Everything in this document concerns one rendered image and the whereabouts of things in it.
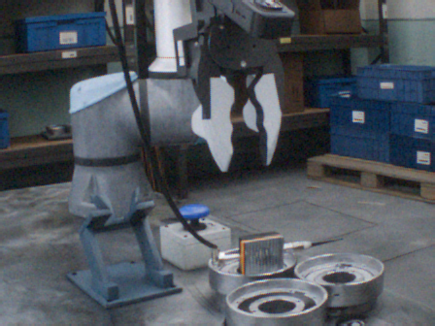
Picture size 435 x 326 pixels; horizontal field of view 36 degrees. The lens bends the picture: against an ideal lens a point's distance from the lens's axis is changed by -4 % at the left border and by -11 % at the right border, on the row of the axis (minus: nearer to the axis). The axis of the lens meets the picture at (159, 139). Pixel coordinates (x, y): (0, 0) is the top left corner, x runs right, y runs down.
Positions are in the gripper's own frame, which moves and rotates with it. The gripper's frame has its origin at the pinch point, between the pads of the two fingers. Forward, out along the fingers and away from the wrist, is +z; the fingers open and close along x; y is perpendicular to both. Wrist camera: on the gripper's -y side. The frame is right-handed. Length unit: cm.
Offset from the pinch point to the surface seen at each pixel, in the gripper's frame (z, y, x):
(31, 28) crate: -64, 345, -65
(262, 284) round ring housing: 14.2, 1.9, -1.7
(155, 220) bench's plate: 12.0, 45.3, -8.2
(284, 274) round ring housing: 14.0, 3.4, -5.5
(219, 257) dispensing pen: 11.5, 7.9, 0.1
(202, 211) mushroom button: 8.1, 21.4, -4.8
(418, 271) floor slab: 76, 159, -179
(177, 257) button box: 13.7, 22.5, -1.1
